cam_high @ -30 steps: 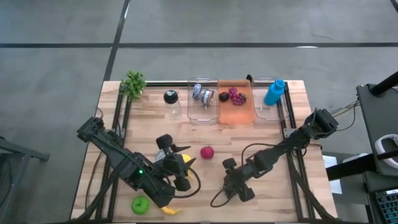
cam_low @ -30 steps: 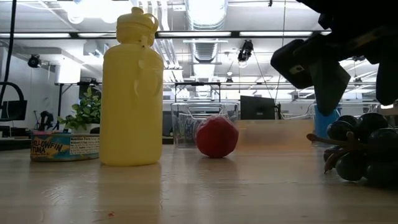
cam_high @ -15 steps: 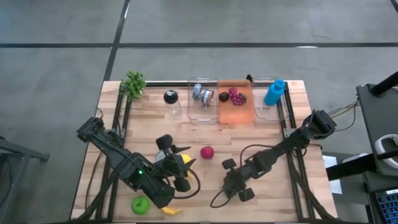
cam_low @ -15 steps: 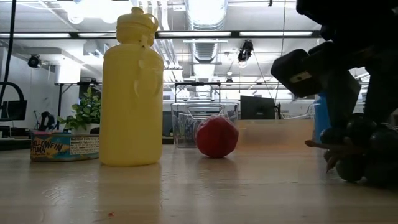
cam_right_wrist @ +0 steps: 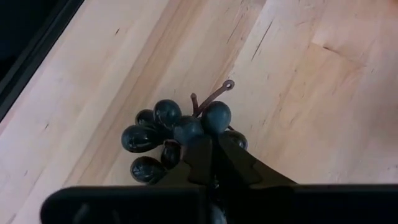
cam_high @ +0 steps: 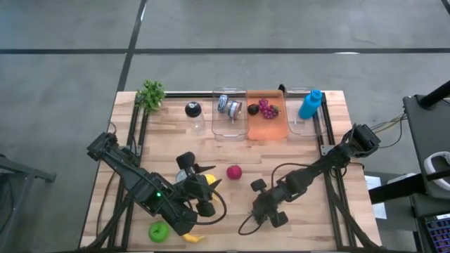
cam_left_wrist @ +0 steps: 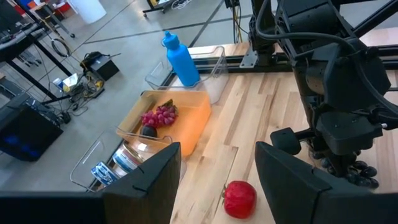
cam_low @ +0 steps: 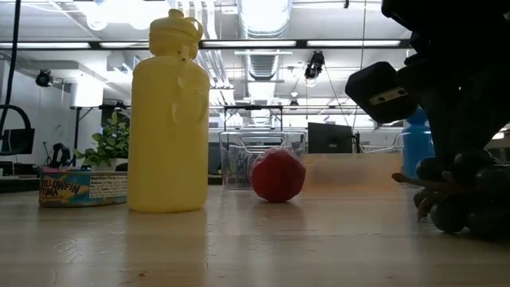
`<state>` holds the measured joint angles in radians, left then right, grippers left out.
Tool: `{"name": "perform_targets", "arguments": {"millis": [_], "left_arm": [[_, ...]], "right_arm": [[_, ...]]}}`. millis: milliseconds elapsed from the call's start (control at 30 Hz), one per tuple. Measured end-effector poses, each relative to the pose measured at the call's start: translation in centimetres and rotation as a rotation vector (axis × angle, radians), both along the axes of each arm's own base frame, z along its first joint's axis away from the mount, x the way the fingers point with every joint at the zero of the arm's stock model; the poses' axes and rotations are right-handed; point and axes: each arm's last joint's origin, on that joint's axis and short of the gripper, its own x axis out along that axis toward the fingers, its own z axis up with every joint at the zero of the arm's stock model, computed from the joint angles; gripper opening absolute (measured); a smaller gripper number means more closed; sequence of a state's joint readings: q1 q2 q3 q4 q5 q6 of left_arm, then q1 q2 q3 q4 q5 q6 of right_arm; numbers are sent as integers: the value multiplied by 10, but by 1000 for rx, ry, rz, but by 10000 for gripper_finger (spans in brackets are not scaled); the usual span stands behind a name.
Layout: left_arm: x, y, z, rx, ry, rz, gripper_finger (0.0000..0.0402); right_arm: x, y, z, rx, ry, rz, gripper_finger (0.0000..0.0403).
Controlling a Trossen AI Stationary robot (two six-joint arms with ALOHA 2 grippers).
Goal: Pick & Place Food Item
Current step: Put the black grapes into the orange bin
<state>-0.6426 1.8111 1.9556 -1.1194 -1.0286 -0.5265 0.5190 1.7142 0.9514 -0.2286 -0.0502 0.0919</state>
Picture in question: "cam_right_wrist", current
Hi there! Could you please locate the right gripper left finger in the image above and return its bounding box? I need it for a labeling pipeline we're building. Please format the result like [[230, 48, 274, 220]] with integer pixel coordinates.
[[40, 133, 215, 224]]

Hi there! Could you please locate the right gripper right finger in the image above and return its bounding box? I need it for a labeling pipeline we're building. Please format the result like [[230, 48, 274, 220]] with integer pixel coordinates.
[[217, 136, 398, 224]]

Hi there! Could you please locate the black aluminium table frame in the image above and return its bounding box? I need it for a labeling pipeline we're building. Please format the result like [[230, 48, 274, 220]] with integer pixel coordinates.
[[0, 0, 85, 124]]

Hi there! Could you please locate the dark grape bunch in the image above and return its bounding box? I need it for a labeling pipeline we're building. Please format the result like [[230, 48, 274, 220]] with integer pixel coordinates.
[[120, 80, 249, 224]]

